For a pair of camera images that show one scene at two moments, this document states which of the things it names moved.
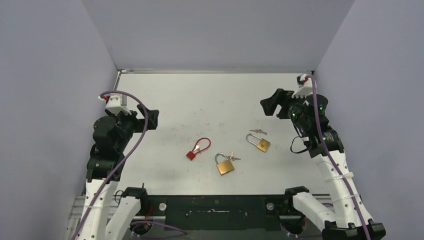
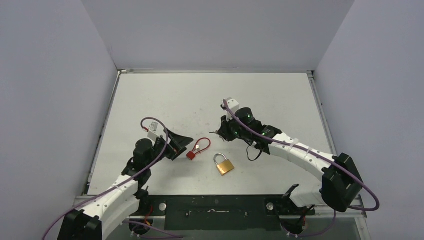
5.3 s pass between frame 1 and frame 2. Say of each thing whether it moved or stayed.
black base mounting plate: stayed
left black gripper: moved
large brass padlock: stayed
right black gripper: moved
